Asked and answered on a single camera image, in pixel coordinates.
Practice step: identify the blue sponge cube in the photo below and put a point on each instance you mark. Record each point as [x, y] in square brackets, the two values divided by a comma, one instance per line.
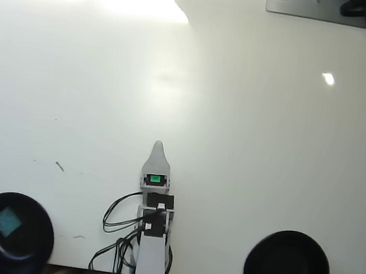
[6, 222]

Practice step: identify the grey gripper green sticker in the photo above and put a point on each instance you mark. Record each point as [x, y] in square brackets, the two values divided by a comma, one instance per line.
[145, 186]

